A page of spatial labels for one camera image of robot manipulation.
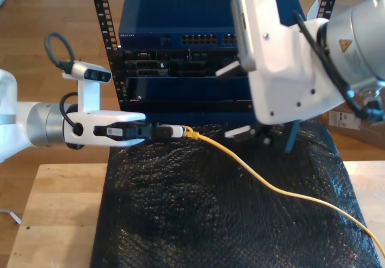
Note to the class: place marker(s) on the blue rack shelf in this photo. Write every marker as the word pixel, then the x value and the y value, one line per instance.
pixel 186 90

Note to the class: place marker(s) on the black rack server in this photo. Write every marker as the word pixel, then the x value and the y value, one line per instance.
pixel 180 66

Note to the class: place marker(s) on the white plastic piece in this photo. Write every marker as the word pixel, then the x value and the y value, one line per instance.
pixel 313 9

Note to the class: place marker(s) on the brown cardboard box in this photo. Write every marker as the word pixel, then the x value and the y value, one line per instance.
pixel 361 135

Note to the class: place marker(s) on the black bubble wrap mat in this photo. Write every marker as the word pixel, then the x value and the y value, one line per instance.
pixel 195 220

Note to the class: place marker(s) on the blue network switch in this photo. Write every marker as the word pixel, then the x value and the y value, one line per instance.
pixel 180 9

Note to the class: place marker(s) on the grey metal bracket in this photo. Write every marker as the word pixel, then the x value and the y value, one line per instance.
pixel 13 216

